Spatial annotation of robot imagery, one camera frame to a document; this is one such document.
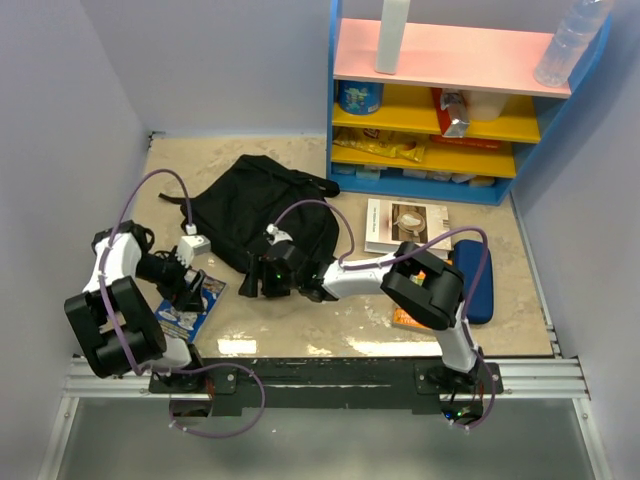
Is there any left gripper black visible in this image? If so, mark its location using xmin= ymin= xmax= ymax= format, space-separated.
xmin=135 ymin=247 xmax=205 ymax=313

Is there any blue cartoon book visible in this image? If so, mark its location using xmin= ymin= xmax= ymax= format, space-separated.
xmin=155 ymin=270 xmax=227 ymax=343

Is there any black student backpack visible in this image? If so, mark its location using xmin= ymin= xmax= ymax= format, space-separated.
xmin=158 ymin=153 xmax=342 ymax=275

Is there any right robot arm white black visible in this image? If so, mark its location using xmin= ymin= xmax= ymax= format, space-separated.
xmin=239 ymin=240 xmax=481 ymax=393

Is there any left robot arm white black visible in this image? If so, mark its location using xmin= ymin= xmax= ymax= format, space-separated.
xmin=64 ymin=220 xmax=208 ymax=392

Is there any yellow chips bag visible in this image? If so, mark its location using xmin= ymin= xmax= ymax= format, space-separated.
xmin=332 ymin=127 xmax=428 ymax=163

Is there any white coffee cover book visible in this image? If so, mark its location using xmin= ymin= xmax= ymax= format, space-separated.
xmin=364 ymin=198 xmax=450 ymax=254

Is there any orange treehouse book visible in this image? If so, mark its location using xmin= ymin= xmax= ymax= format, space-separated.
xmin=391 ymin=272 xmax=430 ymax=332

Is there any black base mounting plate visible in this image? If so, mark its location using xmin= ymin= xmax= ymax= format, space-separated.
xmin=149 ymin=357 xmax=504 ymax=419

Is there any blue round tin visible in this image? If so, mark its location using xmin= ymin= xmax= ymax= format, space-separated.
xmin=337 ymin=80 xmax=384 ymax=116

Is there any blue pencil case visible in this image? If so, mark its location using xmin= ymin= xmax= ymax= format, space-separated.
xmin=449 ymin=239 xmax=495 ymax=325

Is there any red flat packet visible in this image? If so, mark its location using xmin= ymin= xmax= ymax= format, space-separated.
xmin=429 ymin=135 xmax=502 ymax=151

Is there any colourful wooden shelf unit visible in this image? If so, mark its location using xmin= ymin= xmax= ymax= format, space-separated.
xmin=326 ymin=1 xmax=612 ymax=205

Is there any white plastic tub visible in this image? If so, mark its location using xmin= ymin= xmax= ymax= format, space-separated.
xmin=462 ymin=90 xmax=510 ymax=122

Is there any white tall bottle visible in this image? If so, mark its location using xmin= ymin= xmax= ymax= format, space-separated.
xmin=375 ymin=0 xmax=411 ymax=75

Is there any clear plastic water bottle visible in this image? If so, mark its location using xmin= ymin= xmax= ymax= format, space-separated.
xmin=533 ymin=0 xmax=614 ymax=88

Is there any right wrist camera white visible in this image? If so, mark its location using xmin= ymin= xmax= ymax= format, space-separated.
xmin=266 ymin=224 xmax=293 ymax=246

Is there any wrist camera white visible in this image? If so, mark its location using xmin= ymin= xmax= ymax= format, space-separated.
xmin=266 ymin=224 xmax=293 ymax=246
xmin=175 ymin=223 xmax=211 ymax=267

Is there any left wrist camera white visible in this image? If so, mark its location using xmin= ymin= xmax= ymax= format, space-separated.
xmin=175 ymin=223 xmax=211 ymax=267

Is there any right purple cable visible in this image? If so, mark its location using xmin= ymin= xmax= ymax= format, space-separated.
xmin=273 ymin=198 xmax=498 ymax=432

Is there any purple cable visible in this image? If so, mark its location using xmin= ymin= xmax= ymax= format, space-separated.
xmin=273 ymin=198 xmax=498 ymax=432
xmin=97 ymin=168 xmax=266 ymax=441

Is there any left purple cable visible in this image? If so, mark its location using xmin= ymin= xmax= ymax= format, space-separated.
xmin=97 ymin=168 xmax=266 ymax=441

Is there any aluminium rail frame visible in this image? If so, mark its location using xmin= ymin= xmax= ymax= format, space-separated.
xmin=37 ymin=319 xmax=612 ymax=480

